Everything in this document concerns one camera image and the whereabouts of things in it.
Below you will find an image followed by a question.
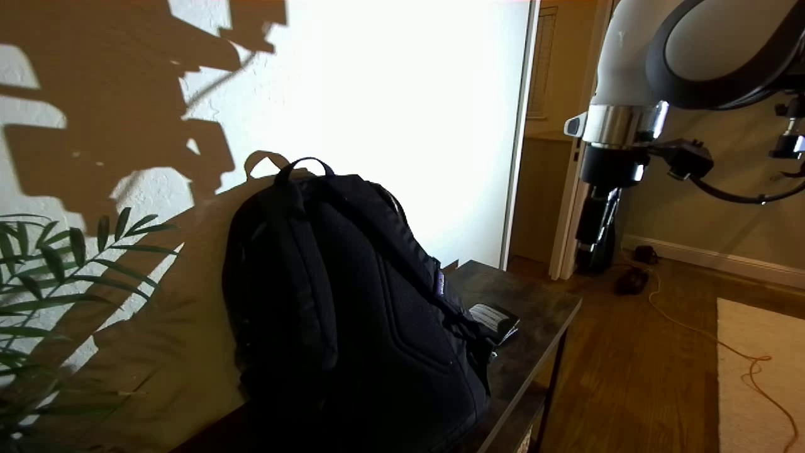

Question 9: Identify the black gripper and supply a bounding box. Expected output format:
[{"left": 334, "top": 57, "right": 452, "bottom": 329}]
[{"left": 579, "top": 144, "right": 649, "bottom": 255}]

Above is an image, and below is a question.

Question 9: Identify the small black box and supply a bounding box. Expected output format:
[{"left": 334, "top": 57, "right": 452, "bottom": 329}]
[{"left": 465, "top": 299, "right": 524, "bottom": 349}]

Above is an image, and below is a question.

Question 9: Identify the black backpack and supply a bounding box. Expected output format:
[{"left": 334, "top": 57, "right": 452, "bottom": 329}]
[{"left": 220, "top": 153, "right": 503, "bottom": 453}]

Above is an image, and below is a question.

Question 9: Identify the small black floor object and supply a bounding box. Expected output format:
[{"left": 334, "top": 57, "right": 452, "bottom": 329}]
[
  {"left": 615, "top": 263, "right": 654, "bottom": 299},
  {"left": 628, "top": 242, "right": 662, "bottom": 266}
]

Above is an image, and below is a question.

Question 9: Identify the white baseboard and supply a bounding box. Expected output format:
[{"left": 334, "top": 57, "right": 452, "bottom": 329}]
[{"left": 622, "top": 231, "right": 805, "bottom": 291}]

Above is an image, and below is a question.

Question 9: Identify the dark wooden table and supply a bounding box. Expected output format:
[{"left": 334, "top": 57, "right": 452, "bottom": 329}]
[{"left": 469, "top": 297, "right": 587, "bottom": 453}]

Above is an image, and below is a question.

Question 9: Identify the black metal fixture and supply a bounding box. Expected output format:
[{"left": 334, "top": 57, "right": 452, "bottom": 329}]
[{"left": 767, "top": 90, "right": 805, "bottom": 182}]

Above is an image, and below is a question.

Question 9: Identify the beige floor rug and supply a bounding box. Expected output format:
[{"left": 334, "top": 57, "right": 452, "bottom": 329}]
[{"left": 714, "top": 295, "right": 805, "bottom": 453}]

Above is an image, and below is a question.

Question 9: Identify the green leafy plant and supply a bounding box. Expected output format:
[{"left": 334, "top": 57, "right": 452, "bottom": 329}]
[{"left": 0, "top": 204, "right": 183, "bottom": 437}]

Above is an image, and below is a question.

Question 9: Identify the black upright post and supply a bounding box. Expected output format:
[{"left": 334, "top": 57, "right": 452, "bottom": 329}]
[{"left": 577, "top": 237, "right": 623, "bottom": 276}]

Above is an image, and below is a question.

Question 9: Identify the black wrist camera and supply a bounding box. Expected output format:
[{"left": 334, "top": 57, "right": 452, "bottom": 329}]
[{"left": 656, "top": 135, "right": 717, "bottom": 184}]

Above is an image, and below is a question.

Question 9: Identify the white door frame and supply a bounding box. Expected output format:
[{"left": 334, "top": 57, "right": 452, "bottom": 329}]
[{"left": 500, "top": 0, "right": 618, "bottom": 283}]

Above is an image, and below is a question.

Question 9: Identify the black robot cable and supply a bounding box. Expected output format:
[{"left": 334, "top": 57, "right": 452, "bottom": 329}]
[{"left": 688, "top": 160, "right": 805, "bottom": 209}]

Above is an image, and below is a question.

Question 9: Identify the orange floor cable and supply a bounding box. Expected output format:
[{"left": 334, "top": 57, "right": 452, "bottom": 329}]
[{"left": 645, "top": 278, "right": 802, "bottom": 453}]

